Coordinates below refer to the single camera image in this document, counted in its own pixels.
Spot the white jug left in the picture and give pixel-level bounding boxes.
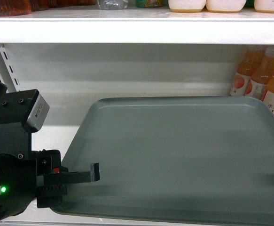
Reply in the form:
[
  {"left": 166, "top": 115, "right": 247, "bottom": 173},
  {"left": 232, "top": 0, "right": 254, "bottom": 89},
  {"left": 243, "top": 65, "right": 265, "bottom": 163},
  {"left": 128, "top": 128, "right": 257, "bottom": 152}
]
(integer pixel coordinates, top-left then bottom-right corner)
[{"left": 168, "top": 0, "right": 207, "bottom": 13}]

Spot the orange juice bottle middle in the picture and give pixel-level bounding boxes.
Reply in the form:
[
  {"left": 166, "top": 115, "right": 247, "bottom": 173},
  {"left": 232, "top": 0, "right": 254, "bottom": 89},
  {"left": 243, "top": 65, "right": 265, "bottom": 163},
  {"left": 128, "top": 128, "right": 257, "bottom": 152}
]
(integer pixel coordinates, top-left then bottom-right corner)
[{"left": 244, "top": 46, "right": 274, "bottom": 100}]

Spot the grey rectangular serving tray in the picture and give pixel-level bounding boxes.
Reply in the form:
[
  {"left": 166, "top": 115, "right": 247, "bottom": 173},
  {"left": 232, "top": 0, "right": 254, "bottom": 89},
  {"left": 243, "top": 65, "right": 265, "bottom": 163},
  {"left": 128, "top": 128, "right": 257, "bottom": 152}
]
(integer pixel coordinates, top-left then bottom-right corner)
[{"left": 53, "top": 97, "right": 274, "bottom": 226}]

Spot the white jug middle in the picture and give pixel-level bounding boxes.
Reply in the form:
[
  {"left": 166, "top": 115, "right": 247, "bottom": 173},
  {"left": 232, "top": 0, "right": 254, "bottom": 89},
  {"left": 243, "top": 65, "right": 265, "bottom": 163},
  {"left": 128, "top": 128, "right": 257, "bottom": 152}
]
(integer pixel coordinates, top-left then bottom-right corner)
[{"left": 205, "top": 0, "right": 246, "bottom": 13}]

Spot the white jug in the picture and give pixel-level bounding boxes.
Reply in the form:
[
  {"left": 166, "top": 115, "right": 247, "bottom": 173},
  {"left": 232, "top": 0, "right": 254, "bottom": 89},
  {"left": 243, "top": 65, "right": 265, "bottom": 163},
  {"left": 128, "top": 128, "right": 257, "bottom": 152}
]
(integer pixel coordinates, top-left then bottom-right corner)
[
  {"left": 254, "top": 0, "right": 274, "bottom": 13},
  {"left": 205, "top": 0, "right": 246, "bottom": 13},
  {"left": 168, "top": 0, "right": 207, "bottom": 13}
]

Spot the white jug right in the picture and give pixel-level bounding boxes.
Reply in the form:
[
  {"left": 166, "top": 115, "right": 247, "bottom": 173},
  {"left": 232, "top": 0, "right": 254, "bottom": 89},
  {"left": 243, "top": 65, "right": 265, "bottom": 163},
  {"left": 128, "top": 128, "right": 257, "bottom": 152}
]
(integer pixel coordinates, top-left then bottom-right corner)
[{"left": 254, "top": 0, "right": 274, "bottom": 13}]

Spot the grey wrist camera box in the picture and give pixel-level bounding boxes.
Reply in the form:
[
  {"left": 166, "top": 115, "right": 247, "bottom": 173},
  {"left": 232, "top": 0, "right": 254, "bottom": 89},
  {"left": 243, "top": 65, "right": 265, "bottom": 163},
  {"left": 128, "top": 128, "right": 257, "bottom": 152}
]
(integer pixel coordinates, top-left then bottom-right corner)
[{"left": 23, "top": 90, "right": 50, "bottom": 133}]

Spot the orange juice bottle back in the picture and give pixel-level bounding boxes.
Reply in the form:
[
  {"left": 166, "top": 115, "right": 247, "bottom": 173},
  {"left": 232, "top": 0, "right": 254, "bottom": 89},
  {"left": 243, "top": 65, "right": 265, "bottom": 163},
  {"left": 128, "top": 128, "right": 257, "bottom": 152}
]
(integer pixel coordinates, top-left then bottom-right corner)
[{"left": 229, "top": 45, "right": 265, "bottom": 97}]

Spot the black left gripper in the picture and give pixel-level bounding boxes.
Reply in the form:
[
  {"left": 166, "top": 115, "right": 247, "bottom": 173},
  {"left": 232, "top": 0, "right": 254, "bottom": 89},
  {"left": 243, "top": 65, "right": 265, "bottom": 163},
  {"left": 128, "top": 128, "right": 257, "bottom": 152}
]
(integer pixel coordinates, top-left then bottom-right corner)
[{"left": 35, "top": 150, "right": 100, "bottom": 208}]

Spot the white slotted shelf upright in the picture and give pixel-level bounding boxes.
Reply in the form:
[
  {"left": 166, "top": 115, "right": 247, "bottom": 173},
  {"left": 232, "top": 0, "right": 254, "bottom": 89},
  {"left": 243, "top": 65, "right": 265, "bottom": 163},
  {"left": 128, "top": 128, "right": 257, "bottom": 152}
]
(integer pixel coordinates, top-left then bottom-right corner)
[{"left": 0, "top": 44, "right": 21, "bottom": 92}]

